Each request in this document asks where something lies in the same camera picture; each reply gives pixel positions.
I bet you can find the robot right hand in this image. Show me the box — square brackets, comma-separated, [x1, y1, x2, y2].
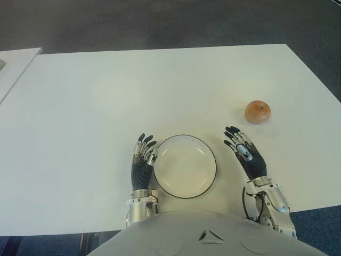
[223, 125, 268, 182]

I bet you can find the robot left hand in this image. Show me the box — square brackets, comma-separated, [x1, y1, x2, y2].
[130, 132, 160, 191]

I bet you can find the red yellow apple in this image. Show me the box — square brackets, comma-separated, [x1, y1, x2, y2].
[244, 100, 272, 125]

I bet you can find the white plate black rim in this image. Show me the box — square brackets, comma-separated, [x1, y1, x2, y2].
[152, 135, 219, 199]

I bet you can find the grey robot torso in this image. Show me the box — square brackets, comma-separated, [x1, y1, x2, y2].
[86, 209, 330, 256]

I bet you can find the black cable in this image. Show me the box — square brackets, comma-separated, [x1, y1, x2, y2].
[241, 186, 261, 221]

